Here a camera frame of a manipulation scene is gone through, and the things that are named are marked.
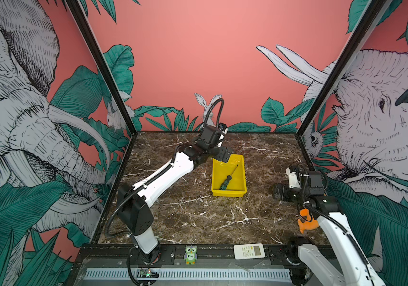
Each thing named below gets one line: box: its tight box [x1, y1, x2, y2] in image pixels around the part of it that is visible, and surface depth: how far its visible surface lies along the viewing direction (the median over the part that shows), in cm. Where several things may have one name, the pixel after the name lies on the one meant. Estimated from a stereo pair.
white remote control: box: [233, 243, 266, 260], surface depth 76 cm
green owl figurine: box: [183, 244, 198, 265], surface depth 75 cm
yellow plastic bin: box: [211, 154, 248, 198], surface depth 96 cm
